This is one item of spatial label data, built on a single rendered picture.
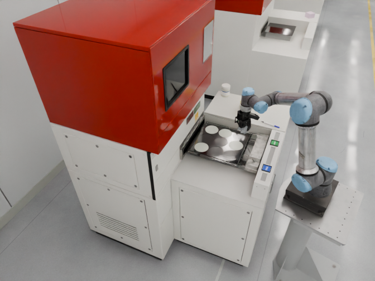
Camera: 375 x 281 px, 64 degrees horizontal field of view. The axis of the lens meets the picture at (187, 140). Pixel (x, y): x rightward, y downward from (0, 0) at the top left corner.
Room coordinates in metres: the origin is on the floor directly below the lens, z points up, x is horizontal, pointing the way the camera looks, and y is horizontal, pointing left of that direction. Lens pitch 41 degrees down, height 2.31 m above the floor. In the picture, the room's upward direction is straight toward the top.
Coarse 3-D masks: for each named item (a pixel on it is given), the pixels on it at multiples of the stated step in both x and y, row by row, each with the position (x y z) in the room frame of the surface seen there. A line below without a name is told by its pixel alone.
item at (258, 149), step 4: (256, 140) 1.66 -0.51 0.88; (260, 140) 1.66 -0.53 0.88; (264, 140) 1.66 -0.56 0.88; (256, 144) 1.62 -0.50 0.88; (260, 144) 1.62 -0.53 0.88; (264, 144) 1.62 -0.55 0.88; (256, 148) 1.58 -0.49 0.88; (260, 148) 1.58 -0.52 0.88; (264, 148) 1.57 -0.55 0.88; (252, 152) 1.54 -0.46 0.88; (256, 152) 1.53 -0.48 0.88; (260, 152) 1.53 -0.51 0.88; (248, 160) 1.46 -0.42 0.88; (252, 160) 1.46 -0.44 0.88; (248, 168) 1.38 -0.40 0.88; (252, 172) 1.37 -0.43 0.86; (256, 172) 1.36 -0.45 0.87
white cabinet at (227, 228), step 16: (176, 192) 1.33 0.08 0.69; (192, 192) 1.28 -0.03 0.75; (208, 192) 1.24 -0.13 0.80; (176, 208) 1.33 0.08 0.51; (192, 208) 1.28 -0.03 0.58; (208, 208) 1.24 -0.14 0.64; (224, 208) 1.19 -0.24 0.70; (240, 208) 1.15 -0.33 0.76; (256, 208) 1.12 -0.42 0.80; (176, 224) 1.34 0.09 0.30; (192, 224) 1.28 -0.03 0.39; (208, 224) 1.23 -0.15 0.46; (224, 224) 1.19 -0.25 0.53; (240, 224) 1.15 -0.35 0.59; (256, 224) 1.11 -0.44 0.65; (192, 240) 1.28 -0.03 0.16; (208, 240) 1.23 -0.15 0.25; (224, 240) 1.18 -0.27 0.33; (240, 240) 1.14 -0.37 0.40; (224, 256) 1.17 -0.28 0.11; (240, 256) 1.13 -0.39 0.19
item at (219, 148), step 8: (224, 128) 1.78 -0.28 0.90; (200, 136) 1.69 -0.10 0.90; (208, 136) 1.69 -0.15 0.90; (216, 136) 1.69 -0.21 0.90; (232, 136) 1.69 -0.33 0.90; (240, 136) 1.69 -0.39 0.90; (248, 136) 1.69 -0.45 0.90; (208, 144) 1.60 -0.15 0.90; (216, 144) 1.60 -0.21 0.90; (224, 144) 1.60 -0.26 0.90; (200, 152) 1.52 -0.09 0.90; (208, 152) 1.52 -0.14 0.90; (216, 152) 1.52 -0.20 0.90; (224, 152) 1.52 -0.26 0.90; (232, 152) 1.52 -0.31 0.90; (240, 152) 1.51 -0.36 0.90; (224, 160) 1.44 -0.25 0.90; (232, 160) 1.44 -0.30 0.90
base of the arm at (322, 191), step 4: (316, 188) 1.13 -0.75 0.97; (320, 188) 1.12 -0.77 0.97; (324, 188) 1.12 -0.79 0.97; (328, 188) 1.13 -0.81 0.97; (308, 192) 1.15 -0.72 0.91; (312, 192) 1.13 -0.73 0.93; (316, 192) 1.12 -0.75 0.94; (320, 192) 1.12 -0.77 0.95; (324, 192) 1.12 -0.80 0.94; (328, 192) 1.12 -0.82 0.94; (316, 196) 1.11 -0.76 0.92; (320, 196) 1.11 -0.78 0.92; (324, 196) 1.11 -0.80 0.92
